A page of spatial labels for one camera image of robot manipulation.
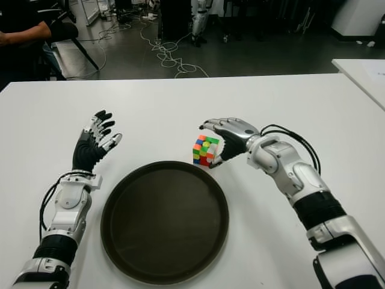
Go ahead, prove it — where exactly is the multicoloured Rubik's cube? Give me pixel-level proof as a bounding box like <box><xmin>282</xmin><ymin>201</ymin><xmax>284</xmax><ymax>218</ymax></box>
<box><xmin>192</xmin><ymin>134</ymin><xmax>222</xmax><ymax>168</ymax></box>

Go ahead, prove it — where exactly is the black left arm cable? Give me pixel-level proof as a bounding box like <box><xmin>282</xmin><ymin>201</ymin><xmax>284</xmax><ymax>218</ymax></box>
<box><xmin>38</xmin><ymin>174</ymin><xmax>66</xmax><ymax>238</ymax></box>

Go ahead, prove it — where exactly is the black panel screen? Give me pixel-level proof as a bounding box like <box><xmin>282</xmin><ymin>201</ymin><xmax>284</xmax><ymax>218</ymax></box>
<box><xmin>161</xmin><ymin>0</ymin><xmax>193</xmax><ymax>40</ymax></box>

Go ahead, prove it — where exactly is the white panel board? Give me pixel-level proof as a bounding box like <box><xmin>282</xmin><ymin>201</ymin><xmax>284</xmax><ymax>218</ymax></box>
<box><xmin>68</xmin><ymin>0</ymin><xmax>100</xmax><ymax>26</ymax></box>

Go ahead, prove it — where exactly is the black chair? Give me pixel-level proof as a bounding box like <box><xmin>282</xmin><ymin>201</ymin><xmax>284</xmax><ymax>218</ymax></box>
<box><xmin>38</xmin><ymin>0</ymin><xmax>100</xmax><ymax>81</ymax></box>

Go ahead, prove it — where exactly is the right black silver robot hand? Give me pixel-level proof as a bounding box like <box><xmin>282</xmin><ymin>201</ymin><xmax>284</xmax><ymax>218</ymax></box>
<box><xmin>198</xmin><ymin>117</ymin><xmax>261</xmax><ymax>169</ymax></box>

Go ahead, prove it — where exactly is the dark brown round plate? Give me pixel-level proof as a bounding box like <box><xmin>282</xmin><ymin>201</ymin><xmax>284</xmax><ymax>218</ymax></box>
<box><xmin>100</xmin><ymin>160</ymin><xmax>230</xmax><ymax>285</ymax></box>

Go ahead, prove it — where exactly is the white side table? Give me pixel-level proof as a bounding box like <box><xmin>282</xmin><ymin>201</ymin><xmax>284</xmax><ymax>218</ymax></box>
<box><xmin>331</xmin><ymin>58</ymin><xmax>385</xmax><ymax>111</ymax></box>

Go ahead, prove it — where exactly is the thin grey floor cable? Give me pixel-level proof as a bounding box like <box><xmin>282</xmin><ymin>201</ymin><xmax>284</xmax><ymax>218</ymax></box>
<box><xmin>72</xmin><ymin>26</ymin><xmax>121</xmax><ymax>73</ymax></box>

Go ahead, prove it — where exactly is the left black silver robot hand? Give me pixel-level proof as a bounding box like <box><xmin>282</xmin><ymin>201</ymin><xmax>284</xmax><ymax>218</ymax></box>
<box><xmin>72</xmin><ymin>110</ymin><xmax>123</xmax><ymax>173</ymax></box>

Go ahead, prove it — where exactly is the silver humanoid robot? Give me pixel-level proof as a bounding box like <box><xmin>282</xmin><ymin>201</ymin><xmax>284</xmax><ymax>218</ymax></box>
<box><xmin>191</xmin><ymin>0</ymin><xmax>214</xmax><ymax>48</ymax></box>

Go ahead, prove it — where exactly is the tangled white floor cable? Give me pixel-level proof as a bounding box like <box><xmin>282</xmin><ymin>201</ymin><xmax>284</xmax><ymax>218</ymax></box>
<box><xmin>138</xmin><ymin>14</ymin><xmax>210</xmax><ymax>79</ymax></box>

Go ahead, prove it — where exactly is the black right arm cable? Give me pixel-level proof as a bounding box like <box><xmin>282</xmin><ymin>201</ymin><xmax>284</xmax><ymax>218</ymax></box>
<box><xmin>260</xmin><ymin>123</ymin><xmax>321</xmax><ymax>175</ymax></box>

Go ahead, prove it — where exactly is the seated person in black shirt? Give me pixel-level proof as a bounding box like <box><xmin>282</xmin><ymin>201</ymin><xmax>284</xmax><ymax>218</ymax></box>
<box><xmin>0</xmin><ymin>0</ymin><xmax>61</xmax><ymax>81</ymax></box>

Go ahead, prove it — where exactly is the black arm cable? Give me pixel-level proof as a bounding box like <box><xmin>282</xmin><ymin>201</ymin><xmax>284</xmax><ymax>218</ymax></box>
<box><xmin>260</xmin><ymin>123</ymin><xmax>321</xmax><ymax>175</ymax></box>
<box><xmin>38</xmin><ymin>174</ymin><xmax>66</xmax><ymax>238</ymax></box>

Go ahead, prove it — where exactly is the folded metal stand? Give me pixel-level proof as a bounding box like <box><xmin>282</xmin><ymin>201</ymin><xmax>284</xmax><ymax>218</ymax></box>
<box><xmin>296</xmin><ymin>5</ymin><xmax>313</xmax><ymax>34</ymax></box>

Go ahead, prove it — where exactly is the white machine housing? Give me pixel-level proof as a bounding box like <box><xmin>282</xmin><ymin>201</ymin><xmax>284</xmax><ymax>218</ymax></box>
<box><xmin>330</xmin><ymin>0</ymin><xmax>385</xmax><ymax>42</ymax></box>

